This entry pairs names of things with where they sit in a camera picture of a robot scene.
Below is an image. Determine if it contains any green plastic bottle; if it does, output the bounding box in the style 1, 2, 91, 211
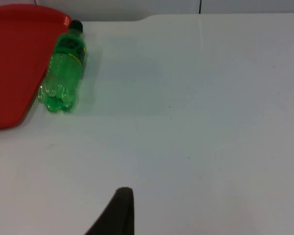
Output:
38, 20, 87, 114

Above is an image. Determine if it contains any red plastic tray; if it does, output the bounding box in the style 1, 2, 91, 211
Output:
0, 4, 72, 132

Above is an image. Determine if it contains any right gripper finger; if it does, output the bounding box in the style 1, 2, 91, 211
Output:
85, 187, 135, 235

